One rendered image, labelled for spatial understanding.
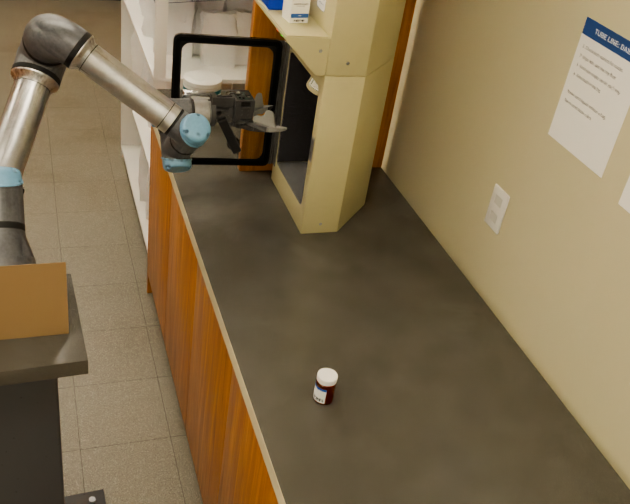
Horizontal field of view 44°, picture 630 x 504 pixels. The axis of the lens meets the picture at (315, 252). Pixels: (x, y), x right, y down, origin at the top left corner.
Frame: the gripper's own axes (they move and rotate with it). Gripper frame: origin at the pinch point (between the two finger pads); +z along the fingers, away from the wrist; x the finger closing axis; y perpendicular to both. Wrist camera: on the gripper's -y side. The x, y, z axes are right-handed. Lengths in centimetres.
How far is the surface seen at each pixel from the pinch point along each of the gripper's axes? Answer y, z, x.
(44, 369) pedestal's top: -29, -65, -60
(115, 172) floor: -122, -23, 191
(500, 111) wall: 17, 48, -31
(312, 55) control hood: 24.6, 0.8, -15.8
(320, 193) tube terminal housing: -14.6, 9.0, -15.8
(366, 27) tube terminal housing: 32.0, 13.7, -15.8
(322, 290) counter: -28, 3, -42
